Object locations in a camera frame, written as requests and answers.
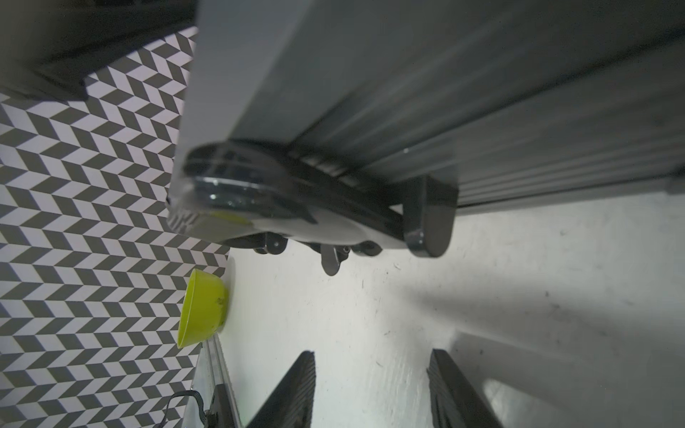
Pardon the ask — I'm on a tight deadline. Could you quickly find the aluminium mounting rail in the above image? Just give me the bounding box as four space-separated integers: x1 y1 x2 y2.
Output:
181 335 244 427

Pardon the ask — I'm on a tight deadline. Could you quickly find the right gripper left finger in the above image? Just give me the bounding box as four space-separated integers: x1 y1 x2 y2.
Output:
248 351 316 428

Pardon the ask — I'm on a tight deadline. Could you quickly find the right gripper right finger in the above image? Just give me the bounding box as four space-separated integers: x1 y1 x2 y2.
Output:
426 349 502 428

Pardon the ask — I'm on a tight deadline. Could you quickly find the yellow green bowl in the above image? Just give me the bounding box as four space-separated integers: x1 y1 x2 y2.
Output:
177 269 229 349

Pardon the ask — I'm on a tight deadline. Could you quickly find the black poker case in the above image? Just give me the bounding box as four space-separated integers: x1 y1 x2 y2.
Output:
168 1 684 276

